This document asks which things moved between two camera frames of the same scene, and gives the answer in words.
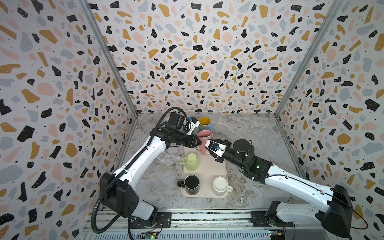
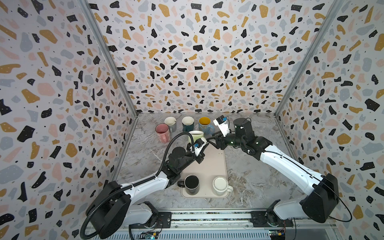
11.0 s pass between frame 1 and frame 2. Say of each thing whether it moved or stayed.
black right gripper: moved
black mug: stayed
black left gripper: moved
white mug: stayed
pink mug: moved
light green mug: moved
